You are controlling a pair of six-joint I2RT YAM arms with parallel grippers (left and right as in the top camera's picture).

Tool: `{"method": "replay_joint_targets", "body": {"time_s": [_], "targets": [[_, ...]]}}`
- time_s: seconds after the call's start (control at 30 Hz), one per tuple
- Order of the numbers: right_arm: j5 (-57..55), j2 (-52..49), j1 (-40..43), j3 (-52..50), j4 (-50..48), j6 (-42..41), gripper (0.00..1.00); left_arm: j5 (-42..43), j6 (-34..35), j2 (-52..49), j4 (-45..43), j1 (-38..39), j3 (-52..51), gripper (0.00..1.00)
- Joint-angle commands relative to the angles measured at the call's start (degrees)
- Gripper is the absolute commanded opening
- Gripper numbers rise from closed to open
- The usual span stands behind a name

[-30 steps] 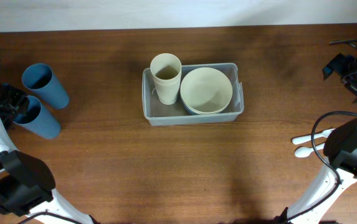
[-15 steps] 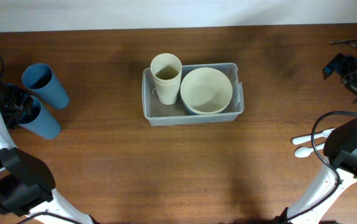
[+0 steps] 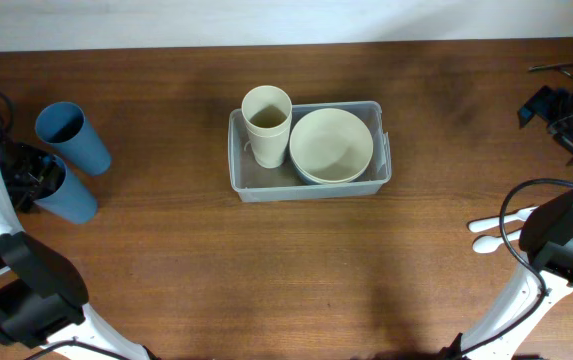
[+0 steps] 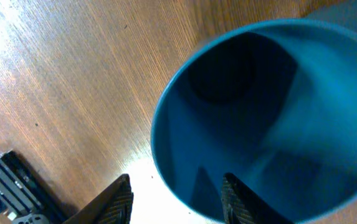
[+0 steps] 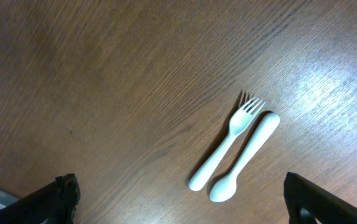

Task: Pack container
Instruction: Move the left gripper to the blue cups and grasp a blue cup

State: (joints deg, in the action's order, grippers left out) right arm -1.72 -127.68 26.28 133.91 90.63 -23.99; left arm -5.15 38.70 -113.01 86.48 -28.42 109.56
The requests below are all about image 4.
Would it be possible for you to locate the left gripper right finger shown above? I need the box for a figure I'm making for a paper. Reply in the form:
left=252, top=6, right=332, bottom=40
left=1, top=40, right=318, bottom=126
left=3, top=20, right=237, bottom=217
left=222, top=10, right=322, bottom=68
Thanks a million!
left=221, top=173, right=293, bottom=224

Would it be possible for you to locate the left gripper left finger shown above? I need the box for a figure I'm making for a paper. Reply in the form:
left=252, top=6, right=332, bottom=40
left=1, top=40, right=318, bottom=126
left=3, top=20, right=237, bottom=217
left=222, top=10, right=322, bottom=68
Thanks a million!
left=64, top=174, right=134, bottom=224

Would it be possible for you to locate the blue cup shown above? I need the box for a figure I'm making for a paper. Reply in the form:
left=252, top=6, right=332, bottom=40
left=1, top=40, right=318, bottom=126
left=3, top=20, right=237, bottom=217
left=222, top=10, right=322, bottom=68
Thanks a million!
left=151, top=19, right=357, bottom=222
left=306, top=0, right=357, bottom=32

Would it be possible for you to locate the blue cup front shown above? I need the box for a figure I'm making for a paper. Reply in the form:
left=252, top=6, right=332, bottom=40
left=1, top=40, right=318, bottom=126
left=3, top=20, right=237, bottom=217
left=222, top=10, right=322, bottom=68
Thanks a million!
left=306, top=0, right=357, bottom=32

